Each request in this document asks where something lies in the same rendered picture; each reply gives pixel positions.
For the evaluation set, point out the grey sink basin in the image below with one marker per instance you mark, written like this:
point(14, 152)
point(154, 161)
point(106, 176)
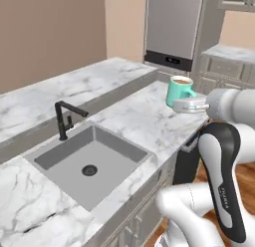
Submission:
point(96, 158)

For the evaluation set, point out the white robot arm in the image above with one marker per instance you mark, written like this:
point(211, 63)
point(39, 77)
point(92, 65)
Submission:
point(229, 105)

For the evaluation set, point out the grey cupboards under sink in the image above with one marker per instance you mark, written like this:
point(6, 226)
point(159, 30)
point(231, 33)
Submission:
point(142, 217)

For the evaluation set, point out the teal cup of tea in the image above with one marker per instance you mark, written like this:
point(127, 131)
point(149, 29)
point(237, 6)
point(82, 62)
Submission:
point(176, 90)

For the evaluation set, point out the black sink tap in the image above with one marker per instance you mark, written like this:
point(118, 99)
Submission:
point(60, 121)

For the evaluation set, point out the grey base cupboards with worktop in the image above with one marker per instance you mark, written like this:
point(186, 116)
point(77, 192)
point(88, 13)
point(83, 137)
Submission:
point(225, 66)

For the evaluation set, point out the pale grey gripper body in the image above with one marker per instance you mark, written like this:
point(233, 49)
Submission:
point(189, 105)

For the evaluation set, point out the grey fridge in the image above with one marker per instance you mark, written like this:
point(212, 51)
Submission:
point(174, 25)

